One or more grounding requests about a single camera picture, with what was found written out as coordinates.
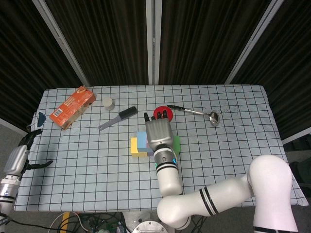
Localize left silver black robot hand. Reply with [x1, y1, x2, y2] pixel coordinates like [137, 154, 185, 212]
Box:
[3, 128, 53, 177]

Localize black floor cable bundle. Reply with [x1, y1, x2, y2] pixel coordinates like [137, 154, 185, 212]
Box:
[189, 215, 209, 233]
[70, 211, 127, 233]

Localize white partition post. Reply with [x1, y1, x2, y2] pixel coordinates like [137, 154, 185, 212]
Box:
[145, 0, 163, 85]
[225, 0, 285, 84]
[33, 0, 90, 87]

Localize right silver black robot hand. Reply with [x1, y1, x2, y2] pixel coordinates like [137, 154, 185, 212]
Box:
[143, 110, 175, 152]

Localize blue foam cube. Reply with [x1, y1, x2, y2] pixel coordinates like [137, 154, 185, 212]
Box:
[136, 131, 149, 153]

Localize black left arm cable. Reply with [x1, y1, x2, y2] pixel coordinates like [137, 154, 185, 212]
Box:
[0, 212, 65, 230]

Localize checkered light blue tablecloth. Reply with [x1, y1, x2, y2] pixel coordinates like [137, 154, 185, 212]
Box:
[14, 84, 303, 212]

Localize red plastic disc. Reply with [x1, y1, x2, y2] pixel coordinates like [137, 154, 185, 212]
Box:
[153, 105, 174, 123]

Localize orange cardboard box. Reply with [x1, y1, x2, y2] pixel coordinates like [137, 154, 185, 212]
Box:
[49, 85, 96, 131]

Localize steel ladle black handle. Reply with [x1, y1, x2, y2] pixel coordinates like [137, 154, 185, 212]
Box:
[167, 104, 220, 127]

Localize small white jar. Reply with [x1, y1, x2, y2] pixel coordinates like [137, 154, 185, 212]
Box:
[102, 97, 115, 111]

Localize green foam cube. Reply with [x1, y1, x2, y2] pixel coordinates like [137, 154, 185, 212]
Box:
[173, 135, 182, 155]

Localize dark pleated curtain panel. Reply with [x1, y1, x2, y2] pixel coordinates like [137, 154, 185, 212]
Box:
[45, 0, 149, 86]
[229, 0, 311, 140]
[0, 0, 82, 132]
[159, 0, 272, 85]

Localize grey brush black bristles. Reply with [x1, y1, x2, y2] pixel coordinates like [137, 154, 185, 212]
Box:
[98, 106, 138, 131]

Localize dark blue clip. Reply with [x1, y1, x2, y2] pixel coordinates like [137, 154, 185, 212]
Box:
[36, 112, 47, 127]

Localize yellow foam cube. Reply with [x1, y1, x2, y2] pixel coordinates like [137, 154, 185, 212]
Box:
[130, 137, 149, 158]

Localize metal robot base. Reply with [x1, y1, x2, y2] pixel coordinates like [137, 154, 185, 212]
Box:
[122, 210, 175, 233]

